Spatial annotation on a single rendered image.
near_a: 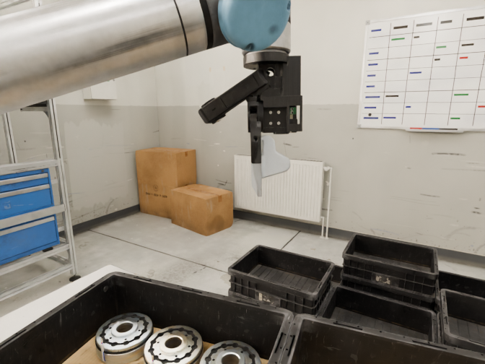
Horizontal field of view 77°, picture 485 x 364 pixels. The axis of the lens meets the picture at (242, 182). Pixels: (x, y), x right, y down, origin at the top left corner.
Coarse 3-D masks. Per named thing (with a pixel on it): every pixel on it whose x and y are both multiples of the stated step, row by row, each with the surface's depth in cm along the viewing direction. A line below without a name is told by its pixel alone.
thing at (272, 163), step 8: (264, 136) 46; (264, 144) 46; (272, 144) 46; (264, 152) 46; (272, 152) 46; (264, 160) 46; (272, 160) 46; (280, 160) 46; (288, 160) 46; (256, 168) 45; (264, 168) 46; (272, 168) 46; (280, 168) 46; (288, 168) 46; (256, 176) 46; (264, 176) 46; (256, 184) 46; (256, 192) 47
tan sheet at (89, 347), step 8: (88, 344) 59; (208, 344) 59; (80, 352) 57; (88, 352) 57; (96, 352) 57; (72, 360) 55; (80, 360) 55; (88, 360) 55; (96, 360) 55; (136, 360) 55; (264, 360) 55
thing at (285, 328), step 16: (112, 272) 66; (96, 288) 61; (176, 288) 60; (192, 288) 60; (64, 304) 55; (240, 304) 55; (256, 304) 55; (48, 320) 52; (288, 320) 51; (16, 336) 47; (0, 352) 45; (272, 352) 44
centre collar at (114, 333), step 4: (124, 320) 60; (128, 320) 60; (132, 320) 60; (116, 324) 59; (120, 324) 59; (124, 324) 60; (128, 324) 60; (132, 324) 59; (136, 324) 59; (112, 328) 58; (116, 328) 58; (132, 328) 58; (136, 328) 58; (112, 332) 57; (116, 332) 57; (124, 332) 57; (128, 332) 57; (132, 332) 57; (116, 336) 56; (120, 336) 56; (124, 336) 56; (128, 336) 57
